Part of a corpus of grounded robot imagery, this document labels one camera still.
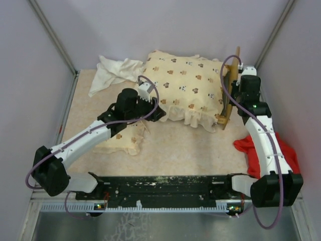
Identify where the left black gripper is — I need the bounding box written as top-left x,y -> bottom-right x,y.
126,93 -> 167,123

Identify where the cream animal print cushion cover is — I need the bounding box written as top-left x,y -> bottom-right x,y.
142,50 -> 229,133

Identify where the wooden pet bed frame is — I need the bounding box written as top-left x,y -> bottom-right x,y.
218,46 -> 241,130

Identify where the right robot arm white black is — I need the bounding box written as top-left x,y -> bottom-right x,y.
224,74 -> 303,208

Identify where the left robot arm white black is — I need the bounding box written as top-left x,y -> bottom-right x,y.
25,83 -> 166,199

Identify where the small cream print pillow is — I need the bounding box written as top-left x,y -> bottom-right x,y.
93,121 -> 148,156

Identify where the white cloth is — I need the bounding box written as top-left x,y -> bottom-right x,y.
88,55 -> 144,97

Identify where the red cloth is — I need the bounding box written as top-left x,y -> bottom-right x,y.
233,133 -> 300,179

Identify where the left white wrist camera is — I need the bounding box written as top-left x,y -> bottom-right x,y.
138,82 -> 153,102

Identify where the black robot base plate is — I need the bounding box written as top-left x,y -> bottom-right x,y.
76,175 -> 249,208

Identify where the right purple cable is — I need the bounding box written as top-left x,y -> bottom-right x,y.
220,55 -> 285,229

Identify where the left aluminium frame post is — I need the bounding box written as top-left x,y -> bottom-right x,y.
27,0 -> 78,76

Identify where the aluminium frame post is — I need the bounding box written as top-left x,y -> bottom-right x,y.
27,0 -> 78,76
254,0 -> 297,70

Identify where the white slotted cable duct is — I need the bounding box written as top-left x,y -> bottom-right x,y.
40,202 -> 235,213

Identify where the right aluminium frame post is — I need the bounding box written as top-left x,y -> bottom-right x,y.
254,0 -> 297,70

